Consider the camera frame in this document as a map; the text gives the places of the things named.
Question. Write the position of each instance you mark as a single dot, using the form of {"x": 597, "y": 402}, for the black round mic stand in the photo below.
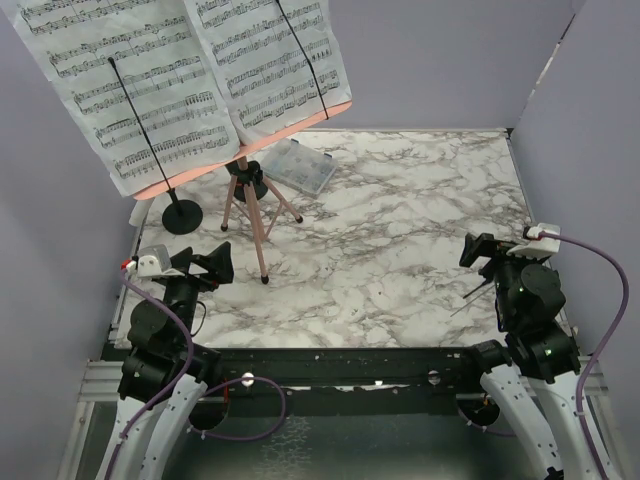
{"x": 181, "y": 216}

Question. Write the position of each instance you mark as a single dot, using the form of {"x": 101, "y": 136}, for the sheet music page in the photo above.
{"x": 277, "y": 63}
{"x": 134, "y": 78}

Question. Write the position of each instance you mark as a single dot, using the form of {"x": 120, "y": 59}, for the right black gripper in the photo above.
{"x": 486, "y": 244}

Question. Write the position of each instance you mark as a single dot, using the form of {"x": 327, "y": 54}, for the red yellow screwdriver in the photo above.
{"x": 488, "y": 278}

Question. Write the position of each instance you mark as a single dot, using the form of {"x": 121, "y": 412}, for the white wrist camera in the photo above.
{"x": 151, "y": 262}
{"x": 539, "y": 242}

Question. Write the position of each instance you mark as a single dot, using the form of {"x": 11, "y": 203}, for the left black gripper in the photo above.
{"x": 218, "y": 263}

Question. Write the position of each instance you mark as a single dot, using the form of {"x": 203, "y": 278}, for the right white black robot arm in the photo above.
{"x": 536, "y": 378}

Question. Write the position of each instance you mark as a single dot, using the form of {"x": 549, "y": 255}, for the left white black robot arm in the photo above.
{"x": 165, "y": 372}

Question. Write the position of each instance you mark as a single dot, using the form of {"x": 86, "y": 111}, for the thin metal rod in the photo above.
{"x": 470, "y": 303}

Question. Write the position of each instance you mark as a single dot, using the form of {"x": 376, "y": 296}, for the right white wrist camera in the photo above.
{"x": 539, "y": 242}

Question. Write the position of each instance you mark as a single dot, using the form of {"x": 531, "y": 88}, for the pink music stand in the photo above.
{"x": 248, "y": 183}

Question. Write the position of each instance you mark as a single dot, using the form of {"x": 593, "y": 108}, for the black mounting rail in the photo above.
{"x": 347, "y": 382}

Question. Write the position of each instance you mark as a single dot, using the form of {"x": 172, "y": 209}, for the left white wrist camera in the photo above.
{"x": 151, "y": 262}

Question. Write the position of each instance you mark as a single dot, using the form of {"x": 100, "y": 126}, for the clear plastic organizer box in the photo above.
{"x": 299, "y": 167}

